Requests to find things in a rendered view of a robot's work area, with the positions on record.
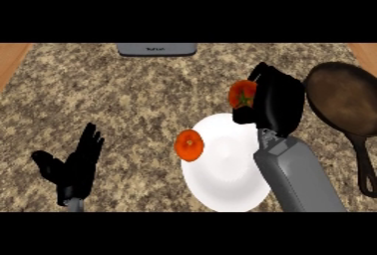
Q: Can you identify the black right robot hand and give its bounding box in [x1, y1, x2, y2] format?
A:
[231, 61, 307, 138]

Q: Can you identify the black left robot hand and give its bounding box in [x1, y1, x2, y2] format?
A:
[32, 122, 107, 207]

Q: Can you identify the red tomato with green stem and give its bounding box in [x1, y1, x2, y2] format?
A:
[227, 79, 259, 111]

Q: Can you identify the dark cast iron pan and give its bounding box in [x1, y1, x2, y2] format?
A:
[302, 61, 377, 199]

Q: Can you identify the white round plate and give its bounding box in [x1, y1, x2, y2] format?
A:
[181, 113, 273, 213]

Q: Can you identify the red round tomato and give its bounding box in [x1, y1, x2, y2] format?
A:
[175, 128, 206, 162]

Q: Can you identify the grey flat appliance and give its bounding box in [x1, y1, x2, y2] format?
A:
[116, 43, 199, 58]

